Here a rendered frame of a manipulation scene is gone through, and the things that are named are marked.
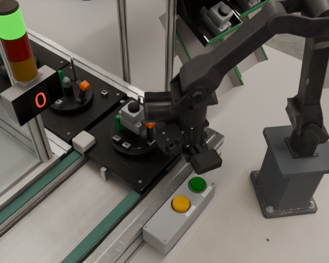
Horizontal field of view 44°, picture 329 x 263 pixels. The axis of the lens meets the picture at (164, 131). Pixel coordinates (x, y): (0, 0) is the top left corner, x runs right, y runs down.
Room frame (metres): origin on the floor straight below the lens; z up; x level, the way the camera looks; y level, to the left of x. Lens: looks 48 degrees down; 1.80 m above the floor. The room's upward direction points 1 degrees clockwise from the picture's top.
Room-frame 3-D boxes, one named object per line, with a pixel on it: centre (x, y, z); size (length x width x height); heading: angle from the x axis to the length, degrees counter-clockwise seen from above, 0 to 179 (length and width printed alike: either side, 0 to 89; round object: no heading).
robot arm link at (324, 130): (0.62, -0.32, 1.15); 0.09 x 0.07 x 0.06; 6
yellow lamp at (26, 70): (0.63, 0.29, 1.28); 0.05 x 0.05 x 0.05
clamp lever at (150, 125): (0.69, 0.04, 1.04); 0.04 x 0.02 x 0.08; 53
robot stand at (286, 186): (0.62, -0.33, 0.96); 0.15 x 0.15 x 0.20; 8
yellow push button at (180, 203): (0.51, -0.04, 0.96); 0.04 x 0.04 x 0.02
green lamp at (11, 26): (0.63, 0.29, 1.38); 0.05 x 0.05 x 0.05
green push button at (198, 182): (0.57, -0.09, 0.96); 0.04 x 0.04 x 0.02
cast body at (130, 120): (0.72, 0.09, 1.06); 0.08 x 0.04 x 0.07; 53
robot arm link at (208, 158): (0.59, -0.06, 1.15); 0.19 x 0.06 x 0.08; 25
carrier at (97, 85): (0.87, 0.28, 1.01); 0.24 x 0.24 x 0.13; 53
